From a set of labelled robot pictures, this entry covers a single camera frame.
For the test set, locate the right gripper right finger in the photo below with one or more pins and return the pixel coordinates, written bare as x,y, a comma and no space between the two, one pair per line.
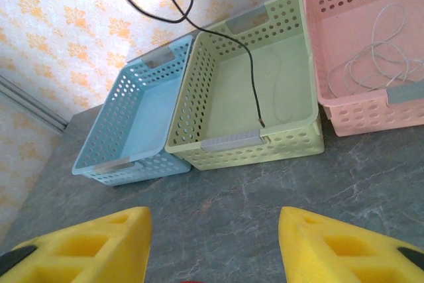
344,250

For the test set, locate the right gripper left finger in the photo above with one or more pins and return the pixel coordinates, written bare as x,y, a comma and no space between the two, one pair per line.
83,250

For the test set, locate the blue perforated plastic basket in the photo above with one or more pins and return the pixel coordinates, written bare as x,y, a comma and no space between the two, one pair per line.
145,114

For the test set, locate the green perforated plastic basket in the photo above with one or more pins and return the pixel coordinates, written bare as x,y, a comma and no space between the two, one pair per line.
238,97

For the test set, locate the pink perforated plastic basket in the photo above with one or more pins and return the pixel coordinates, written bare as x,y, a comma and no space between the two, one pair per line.
351,24

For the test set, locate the aluminium frame post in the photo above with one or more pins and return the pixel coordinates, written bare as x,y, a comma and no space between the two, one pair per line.
30,100

